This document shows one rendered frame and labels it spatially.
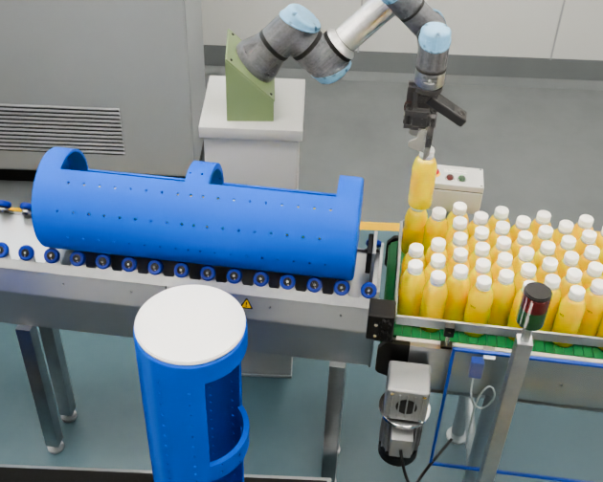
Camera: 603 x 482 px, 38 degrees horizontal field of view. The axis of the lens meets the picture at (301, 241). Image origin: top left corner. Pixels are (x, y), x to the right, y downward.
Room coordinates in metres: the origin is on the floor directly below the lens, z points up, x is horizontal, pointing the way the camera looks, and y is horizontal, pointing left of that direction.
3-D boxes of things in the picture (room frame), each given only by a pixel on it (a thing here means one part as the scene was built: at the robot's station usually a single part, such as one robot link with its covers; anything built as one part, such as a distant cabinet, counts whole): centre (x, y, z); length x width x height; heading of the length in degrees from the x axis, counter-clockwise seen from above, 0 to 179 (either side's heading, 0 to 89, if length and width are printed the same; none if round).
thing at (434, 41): (1.93, -0.31, 1.60); 0.09 x 0.08 x 0.11; 178
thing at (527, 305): (1.44, -0.54, 1.23); 0.06 x 0.06 x 0.04
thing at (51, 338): (2.02, 0.84, 0.31); 0.06 x 0.06 x 0.63; 84
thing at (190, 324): (1.52, 0.27, 1.03); 0.28 x 0.28 x 0.01
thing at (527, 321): (1.44, -0.54, 1.18); 0.06 x 0.06 x 0.05
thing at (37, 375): (1.88, 0.85, 0.31); 0.06 x 0.06 x 0.63; 84
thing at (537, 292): (1.44, -0.54, 1.18); 0.06 x 0.06 x 0.16
